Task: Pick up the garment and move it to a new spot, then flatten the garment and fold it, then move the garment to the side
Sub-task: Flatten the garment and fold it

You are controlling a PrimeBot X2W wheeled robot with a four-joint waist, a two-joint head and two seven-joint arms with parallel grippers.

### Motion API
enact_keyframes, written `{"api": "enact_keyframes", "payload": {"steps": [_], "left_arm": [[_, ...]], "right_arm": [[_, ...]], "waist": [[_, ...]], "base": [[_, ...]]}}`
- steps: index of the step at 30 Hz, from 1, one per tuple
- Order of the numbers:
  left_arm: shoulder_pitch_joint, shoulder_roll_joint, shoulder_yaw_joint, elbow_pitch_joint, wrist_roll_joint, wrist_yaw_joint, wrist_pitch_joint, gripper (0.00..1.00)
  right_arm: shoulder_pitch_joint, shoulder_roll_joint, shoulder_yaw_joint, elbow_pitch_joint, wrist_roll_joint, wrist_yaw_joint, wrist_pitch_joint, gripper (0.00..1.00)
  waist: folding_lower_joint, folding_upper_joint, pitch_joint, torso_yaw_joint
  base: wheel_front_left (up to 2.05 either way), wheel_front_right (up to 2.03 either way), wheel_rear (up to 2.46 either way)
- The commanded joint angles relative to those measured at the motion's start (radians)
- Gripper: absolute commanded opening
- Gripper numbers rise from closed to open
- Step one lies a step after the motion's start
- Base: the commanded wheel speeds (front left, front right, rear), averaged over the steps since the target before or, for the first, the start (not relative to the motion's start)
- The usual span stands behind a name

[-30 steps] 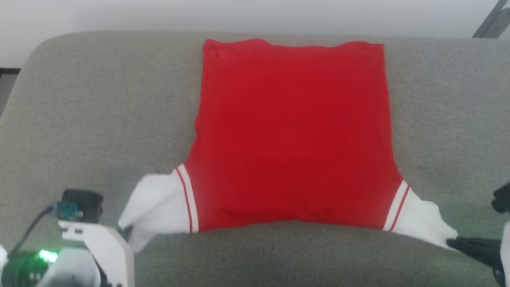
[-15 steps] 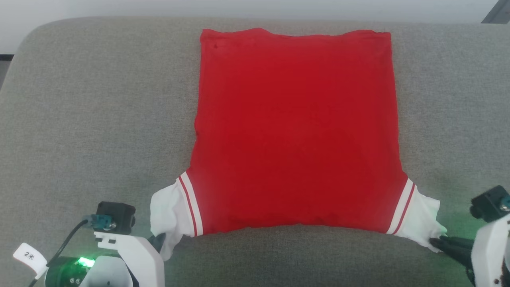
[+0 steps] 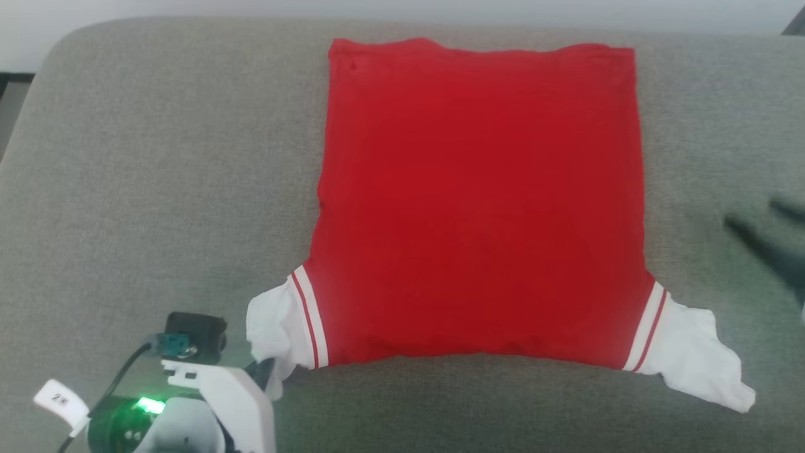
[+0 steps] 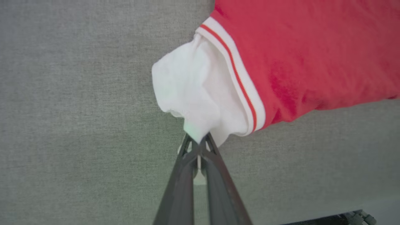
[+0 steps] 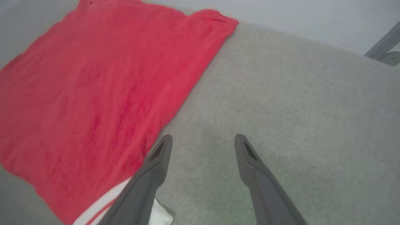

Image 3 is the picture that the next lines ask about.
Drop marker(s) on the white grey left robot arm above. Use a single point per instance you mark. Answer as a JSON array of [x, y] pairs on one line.
[[182, 434]]

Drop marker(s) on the black baseboard strip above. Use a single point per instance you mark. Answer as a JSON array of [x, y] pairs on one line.
[[16, 77]]

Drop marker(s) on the grey fabric sofa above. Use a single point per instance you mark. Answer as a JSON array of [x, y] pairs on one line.
[[157, 207]]

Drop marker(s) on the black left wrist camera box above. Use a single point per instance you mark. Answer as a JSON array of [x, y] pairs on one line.
[[198, 333]]

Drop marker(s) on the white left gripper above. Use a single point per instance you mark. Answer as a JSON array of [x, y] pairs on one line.
[[245, 415]]

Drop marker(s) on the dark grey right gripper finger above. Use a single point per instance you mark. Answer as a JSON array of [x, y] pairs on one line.
[[791, 209], [780, 255]]

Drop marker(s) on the red shirt with white sleeves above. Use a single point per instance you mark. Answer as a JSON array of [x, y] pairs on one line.
[[478, 207]]

